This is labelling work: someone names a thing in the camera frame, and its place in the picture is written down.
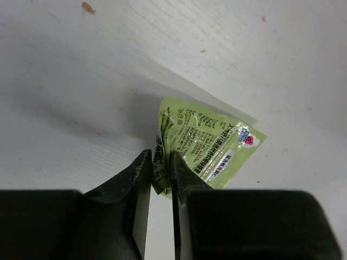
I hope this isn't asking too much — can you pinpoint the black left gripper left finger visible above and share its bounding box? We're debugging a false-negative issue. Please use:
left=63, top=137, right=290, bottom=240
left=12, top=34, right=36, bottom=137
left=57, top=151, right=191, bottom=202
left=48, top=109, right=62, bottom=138
left=1, top=149, right=152, bottom=259

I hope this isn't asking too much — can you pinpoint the green snack packet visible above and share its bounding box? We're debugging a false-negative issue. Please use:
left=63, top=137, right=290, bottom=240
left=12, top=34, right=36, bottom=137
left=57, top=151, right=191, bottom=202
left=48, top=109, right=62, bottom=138
left=151, top=97, right=267, bottom=198

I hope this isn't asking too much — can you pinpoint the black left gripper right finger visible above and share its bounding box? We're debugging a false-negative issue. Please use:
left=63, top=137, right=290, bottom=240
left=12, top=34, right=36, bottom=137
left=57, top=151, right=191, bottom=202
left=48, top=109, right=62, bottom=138
left=170, top=152, right=342, bottom=259

